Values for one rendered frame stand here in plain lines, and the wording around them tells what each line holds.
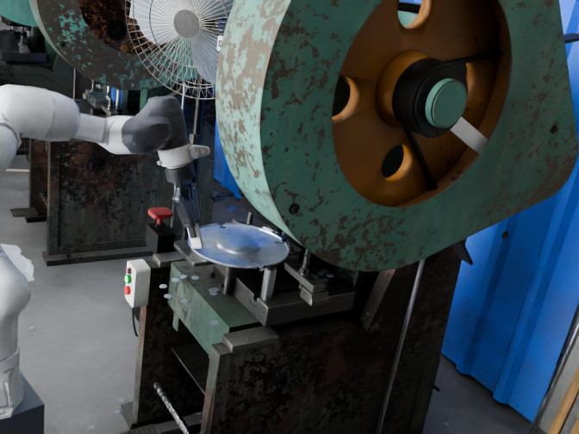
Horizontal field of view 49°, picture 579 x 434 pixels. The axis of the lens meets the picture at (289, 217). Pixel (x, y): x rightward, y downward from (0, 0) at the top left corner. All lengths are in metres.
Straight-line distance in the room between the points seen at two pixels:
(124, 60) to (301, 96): 1.83
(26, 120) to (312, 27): 0.63
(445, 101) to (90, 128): 0.85
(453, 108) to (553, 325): 1.43
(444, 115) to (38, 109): 0.84
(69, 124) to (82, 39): 1.42
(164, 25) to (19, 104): 1.16
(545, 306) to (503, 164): 1.08
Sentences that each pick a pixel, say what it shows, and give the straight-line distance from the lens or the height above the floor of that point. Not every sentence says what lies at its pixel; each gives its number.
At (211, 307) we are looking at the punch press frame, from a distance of 1.77.
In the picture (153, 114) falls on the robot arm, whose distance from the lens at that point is 1.62.
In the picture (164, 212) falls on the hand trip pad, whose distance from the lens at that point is 2.05.
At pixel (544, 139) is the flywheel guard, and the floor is 1.23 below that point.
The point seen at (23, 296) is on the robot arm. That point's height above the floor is 0.79.
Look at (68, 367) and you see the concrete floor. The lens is 2.63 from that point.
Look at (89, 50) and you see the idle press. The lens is 2.89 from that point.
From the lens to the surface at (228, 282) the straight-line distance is 1.81.
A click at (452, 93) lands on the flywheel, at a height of 1.35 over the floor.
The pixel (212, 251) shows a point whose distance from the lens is 1.77.
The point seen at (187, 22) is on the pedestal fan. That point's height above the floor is 1.30.
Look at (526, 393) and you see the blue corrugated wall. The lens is 2.79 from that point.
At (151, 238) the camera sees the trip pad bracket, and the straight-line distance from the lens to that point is 2.07.
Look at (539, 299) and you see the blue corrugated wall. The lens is 2.63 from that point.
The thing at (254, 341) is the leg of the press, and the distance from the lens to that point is 1.66.
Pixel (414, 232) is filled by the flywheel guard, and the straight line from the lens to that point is 1.51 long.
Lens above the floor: 1.54
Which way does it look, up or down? 21 degrees down
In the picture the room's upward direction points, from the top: 9 degrees clockwise
